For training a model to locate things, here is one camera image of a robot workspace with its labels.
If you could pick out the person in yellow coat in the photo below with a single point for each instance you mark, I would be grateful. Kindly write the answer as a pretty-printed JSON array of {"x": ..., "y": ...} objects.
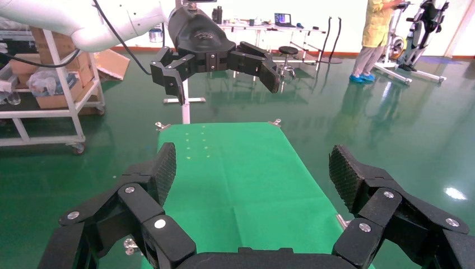
[{"x": 375, "y": 29}]

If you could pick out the flat cardboard sheet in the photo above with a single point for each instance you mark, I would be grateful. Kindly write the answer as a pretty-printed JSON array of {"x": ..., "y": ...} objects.
[{"x": 111, "y": 63}]

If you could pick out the green table cloth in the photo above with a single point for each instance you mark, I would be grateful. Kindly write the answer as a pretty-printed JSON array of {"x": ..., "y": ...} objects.
[{"x": 241, "y": 185}]

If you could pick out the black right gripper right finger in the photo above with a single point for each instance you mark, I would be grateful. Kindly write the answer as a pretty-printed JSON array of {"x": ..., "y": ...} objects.
[{"x": 386, "y": 208}]

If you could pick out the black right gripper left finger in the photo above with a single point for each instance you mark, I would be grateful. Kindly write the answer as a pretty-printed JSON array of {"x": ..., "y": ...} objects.
[{"x": 141, "y": 208}]

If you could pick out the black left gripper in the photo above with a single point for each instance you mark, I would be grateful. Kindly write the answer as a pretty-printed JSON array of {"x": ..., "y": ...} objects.
[{"x": 200, "y": 37}]

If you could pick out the stacked brown cardboard box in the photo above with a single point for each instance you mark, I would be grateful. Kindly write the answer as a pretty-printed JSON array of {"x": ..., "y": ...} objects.
[{"x": 66, "y": 46}]

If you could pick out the long white work table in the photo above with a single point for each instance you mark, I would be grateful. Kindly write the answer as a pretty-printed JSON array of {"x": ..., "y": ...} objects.
[{"x": 259, "y": 28}]

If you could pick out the long brown cardboard box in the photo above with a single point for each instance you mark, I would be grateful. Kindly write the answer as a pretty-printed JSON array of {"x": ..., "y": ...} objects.
[{"x": 55, "y": 101}]

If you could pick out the black curved tube stand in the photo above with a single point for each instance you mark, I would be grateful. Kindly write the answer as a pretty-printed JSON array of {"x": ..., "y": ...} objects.
[{"x": 332, "y": 60}]

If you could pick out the open laptop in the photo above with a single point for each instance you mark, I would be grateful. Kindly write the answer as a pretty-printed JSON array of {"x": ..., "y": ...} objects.
[{"x": 282, "y": 18}]

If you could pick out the clear plastic bottle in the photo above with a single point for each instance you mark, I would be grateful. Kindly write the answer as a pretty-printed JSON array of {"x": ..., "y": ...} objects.
[{"x": 14, "y": 98}]

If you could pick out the white pole stand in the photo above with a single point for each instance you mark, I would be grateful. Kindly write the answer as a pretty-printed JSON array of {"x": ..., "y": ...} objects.
[{"x": 185, "y": 111}]

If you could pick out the small metal bucket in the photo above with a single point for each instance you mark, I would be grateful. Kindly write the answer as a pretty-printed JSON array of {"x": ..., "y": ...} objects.
[{"x": 156, "y": 36}]

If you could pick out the white metal shelf cart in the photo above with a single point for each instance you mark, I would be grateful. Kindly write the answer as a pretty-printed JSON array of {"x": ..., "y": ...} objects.
[{"x": 62, "y": 76}]

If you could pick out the black round stool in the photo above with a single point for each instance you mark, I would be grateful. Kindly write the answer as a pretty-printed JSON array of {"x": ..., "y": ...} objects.
[{"x": 288, "y": 50}]

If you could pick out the silver metal binder clip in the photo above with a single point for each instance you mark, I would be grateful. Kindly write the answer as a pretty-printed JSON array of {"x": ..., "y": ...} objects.
[
  {"x": 275, "y": 122},
  {"x": 162, "y": 126},
  {"x": 130, "y": 245}
]

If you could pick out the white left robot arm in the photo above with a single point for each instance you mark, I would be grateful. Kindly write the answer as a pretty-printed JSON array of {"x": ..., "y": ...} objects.
[{"x": 137, "y": 18}]

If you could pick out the black thermos bottle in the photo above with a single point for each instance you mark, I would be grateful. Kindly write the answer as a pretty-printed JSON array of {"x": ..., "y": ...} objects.
[{"x": 218, "y": 15}]

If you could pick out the clear plastic bag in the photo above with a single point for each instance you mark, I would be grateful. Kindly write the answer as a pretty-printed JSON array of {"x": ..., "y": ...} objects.
[{"x": 44, "y": 83}]

